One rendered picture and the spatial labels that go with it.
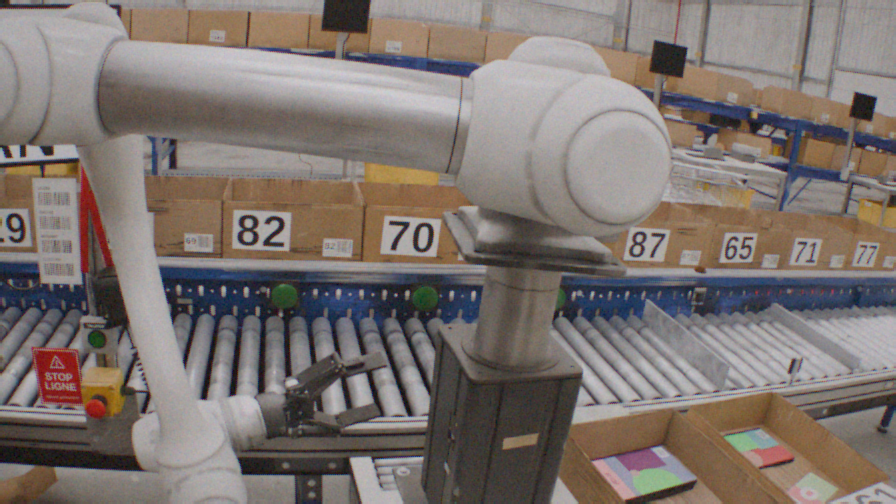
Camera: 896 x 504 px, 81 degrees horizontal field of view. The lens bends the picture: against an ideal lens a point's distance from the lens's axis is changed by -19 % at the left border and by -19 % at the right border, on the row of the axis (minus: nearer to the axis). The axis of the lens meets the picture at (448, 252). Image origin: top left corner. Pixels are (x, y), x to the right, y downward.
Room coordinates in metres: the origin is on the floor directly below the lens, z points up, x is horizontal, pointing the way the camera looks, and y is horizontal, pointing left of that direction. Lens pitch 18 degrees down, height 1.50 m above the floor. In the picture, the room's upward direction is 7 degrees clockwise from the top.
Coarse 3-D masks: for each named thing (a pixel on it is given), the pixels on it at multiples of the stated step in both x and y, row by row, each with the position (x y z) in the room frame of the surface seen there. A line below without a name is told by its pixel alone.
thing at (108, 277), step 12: (96, 276) 0.91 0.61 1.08; (108, 276) 0.90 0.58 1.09; (96, 288) 0.89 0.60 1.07; (108, 288) 0.90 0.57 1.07; (120, 288) 0.90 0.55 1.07; (96, 300) 0.89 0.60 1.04; (108, 300) 0.90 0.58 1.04; (120, 300) 0.90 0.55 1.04; (108, 312) 0.91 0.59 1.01; (120, 312) 0.91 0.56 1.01; (108, 324) 0.91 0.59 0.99; (120, 324) 0.91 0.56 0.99
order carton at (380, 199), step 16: (368, 192) 1.97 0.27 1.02; (384, 192) 1.99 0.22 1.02; (400, 192) 2.00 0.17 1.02; (416, 192) 2.01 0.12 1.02; (432, 192) 2.03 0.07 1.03; (448, 192) 2.04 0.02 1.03; (368, 208) 1.69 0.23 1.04; (384, 208) 1.70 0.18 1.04; (400, 208) 1.71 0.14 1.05; (416, 208) 1.72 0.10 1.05; (432, 208) 1.73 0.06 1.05; (448, 208) 2.04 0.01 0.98; (368, 224) 1.69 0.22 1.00; (368, 240) 1.69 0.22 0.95; (448, 240) 1.75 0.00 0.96; (368, 256) 1.69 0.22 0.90; (384, 256) 1.70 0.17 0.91; (400, 256) 1.71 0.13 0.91; (416, 256) 1.72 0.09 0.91; (432, 256) 1.74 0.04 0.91; (448, 256) 1.75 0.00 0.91
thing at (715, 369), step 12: (648, 300) 1.84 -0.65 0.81; (648, 312) 1.82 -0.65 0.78; (660, 312) 1.76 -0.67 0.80; (648, 324) 1.81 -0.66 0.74; (660, 324) 1.75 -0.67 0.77; (672, 324) 1.69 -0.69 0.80; (660, 336) 1.73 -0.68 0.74; (672, 336) 1.68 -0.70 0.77; (684, 336) 1.62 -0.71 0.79; (684, 348) 1.61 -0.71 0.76; (696, 348) 1.56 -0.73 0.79; (708, 348) 1.51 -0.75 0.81; (696, 360) 1.54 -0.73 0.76; (708, 360) 1.49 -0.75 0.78; (720, 360) 1.45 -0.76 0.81; (708, 372) 1.48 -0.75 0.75; (720, 372) 1.43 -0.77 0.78; (720, 384) 1.42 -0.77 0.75
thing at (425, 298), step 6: (420, 288) 1.66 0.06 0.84; (426, 288) 1.66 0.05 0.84; (432, 288) 1.67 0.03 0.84; (414, 294) 1.65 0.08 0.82; (420, 294) 1.65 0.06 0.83; (426, 294) 1.65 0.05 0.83; (432, 294) 1.66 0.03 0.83; (414, 300) 1.65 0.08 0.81; (420, 300) 1.65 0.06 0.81; (426, 300) 1.65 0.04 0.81; (432, 300) 1.66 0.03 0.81; (420, 306) 1.65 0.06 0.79; (426, 306) 1.66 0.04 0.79; (432, 306) 1.66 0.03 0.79
